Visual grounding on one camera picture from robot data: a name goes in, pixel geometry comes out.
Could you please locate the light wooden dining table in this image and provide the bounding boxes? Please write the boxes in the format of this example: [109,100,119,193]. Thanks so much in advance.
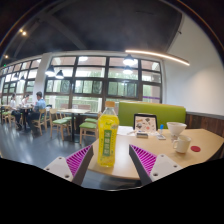
[56,108,92,143]

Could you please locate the green upholstered bench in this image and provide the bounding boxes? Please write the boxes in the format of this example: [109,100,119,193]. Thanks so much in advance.
[117,101,187,129]

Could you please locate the yellow drink bottle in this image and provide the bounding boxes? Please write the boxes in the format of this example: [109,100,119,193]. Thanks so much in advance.
[96,100,120,168]

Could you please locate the person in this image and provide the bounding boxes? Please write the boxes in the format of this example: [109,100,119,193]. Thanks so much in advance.
[20,93,32,108]
[9,93,22,129]
[26,91,48,132]

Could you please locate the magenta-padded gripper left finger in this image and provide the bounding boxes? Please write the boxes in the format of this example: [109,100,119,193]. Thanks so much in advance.
[43,144,95,186]

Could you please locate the white footed bowl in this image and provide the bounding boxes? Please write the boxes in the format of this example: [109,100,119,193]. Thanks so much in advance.
[166,121,188,139]

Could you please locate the dark-framed grid window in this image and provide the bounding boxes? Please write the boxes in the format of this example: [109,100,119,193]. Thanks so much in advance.
[0,54,163,114]

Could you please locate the small dark flat box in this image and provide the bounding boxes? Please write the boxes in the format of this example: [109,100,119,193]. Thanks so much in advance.
[135,131,149,139]

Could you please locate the sticker-covered black tablet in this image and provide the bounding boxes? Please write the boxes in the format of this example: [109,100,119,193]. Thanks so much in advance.
[133,113,159,133]

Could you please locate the long linear ceiling light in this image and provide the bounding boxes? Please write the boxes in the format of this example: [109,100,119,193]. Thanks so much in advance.
[124,49,191,67]

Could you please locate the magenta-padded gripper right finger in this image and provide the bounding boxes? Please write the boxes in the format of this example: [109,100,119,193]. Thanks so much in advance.
[128,144,184,187]

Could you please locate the wooden chairs with green seats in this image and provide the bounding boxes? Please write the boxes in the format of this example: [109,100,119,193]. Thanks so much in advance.
[1,106,103,145]

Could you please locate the white ribbed mug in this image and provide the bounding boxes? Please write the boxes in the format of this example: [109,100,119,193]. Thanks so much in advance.
[171,134,193,155]

